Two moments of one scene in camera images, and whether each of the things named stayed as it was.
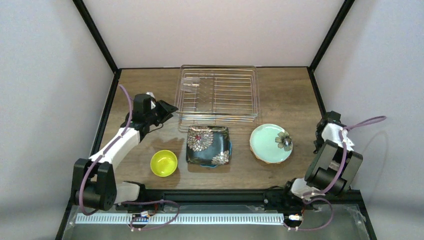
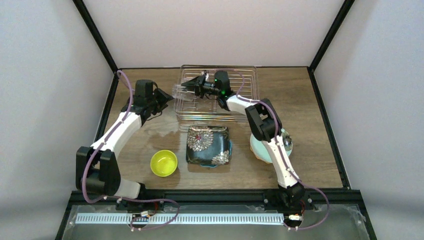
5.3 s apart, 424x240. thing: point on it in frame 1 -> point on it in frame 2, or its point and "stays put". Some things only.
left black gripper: [162, 110] -> [159, 100]
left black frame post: [85, 16] stays put
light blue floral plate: [270, 143] stays put
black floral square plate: [208, 145] stays put
